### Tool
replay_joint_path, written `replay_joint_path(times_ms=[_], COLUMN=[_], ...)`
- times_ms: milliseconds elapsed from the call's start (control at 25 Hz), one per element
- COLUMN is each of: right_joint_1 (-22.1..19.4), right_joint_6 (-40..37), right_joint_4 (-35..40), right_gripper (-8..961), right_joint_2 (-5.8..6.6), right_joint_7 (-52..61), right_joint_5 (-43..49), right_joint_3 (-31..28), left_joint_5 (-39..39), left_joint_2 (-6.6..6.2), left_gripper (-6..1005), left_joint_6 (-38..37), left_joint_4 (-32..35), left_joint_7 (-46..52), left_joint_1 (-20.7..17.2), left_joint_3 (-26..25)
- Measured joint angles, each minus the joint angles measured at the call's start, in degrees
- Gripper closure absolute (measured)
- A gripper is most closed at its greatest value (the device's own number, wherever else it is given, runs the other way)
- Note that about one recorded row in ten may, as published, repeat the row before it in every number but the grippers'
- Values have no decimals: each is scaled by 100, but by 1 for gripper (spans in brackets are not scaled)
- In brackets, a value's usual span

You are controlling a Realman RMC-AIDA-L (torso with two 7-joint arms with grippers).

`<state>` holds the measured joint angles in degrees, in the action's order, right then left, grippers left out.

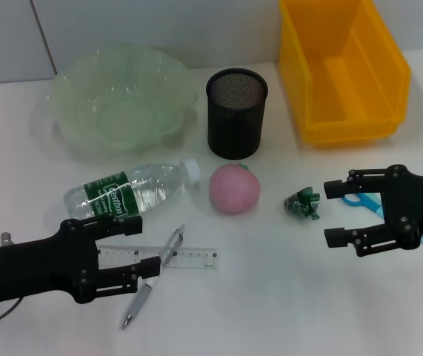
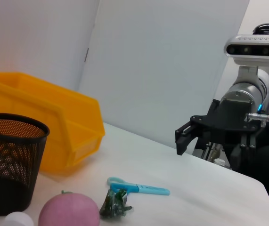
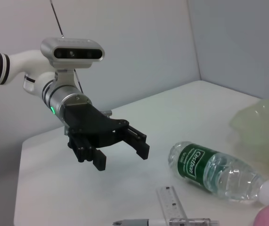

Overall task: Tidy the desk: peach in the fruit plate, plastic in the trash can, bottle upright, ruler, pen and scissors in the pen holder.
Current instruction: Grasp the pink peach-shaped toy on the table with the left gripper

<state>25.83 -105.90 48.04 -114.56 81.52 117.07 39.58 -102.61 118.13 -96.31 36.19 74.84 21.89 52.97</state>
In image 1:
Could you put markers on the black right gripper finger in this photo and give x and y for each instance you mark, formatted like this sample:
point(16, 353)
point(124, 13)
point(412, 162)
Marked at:
point(335, 237)
point(335, 189)

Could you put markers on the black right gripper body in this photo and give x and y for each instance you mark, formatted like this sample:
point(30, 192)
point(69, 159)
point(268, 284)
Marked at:
point(418, 207)

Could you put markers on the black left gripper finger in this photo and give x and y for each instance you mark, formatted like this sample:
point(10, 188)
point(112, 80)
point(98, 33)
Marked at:
point(150, 267)
point(131, 226)

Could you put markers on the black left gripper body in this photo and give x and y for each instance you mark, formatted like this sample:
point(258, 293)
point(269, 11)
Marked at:
point(40, 267)

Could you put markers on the clear green-label water bottle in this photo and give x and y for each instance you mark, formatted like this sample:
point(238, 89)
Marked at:
point(122, 191)

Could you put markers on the green plastic wrapper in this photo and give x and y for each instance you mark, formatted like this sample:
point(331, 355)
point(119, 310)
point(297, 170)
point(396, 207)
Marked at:
point(302, 205)

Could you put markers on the pink peach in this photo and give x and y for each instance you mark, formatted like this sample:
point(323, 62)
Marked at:
point(235, 189)

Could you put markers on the blue sheathed scissors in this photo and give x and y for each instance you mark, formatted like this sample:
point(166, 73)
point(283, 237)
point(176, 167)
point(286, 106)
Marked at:
point(359, 199)

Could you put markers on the grey white ballpoint pen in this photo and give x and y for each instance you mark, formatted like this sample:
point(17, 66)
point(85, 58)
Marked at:
point(137, 304)

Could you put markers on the clear plastic ruler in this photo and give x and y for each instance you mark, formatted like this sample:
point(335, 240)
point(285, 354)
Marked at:
point(192, 257)

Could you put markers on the black mesh pen holder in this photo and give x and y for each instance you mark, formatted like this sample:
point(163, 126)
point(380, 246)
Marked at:
point(235, 122)

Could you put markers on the pale green glass fruit bowl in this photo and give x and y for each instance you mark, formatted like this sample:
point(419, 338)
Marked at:
point(122, 100)

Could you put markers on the yellow plastic bin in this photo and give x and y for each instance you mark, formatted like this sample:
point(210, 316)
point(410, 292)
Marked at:
point(348, 74)

